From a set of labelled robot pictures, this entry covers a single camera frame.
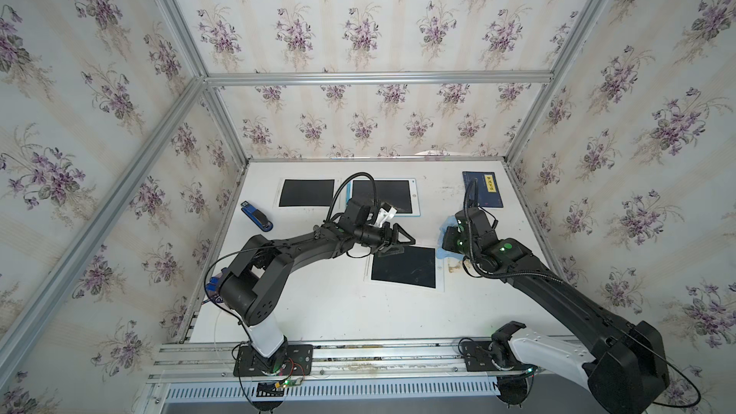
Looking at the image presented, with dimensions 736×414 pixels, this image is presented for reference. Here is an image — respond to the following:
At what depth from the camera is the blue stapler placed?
0.99 meters

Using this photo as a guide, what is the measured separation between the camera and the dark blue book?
1.07 m

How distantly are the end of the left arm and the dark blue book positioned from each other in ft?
1.47

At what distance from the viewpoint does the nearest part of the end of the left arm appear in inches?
29.3

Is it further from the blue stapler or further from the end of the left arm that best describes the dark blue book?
the blue stapler

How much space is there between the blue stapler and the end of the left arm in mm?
416

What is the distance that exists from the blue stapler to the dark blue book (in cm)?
77
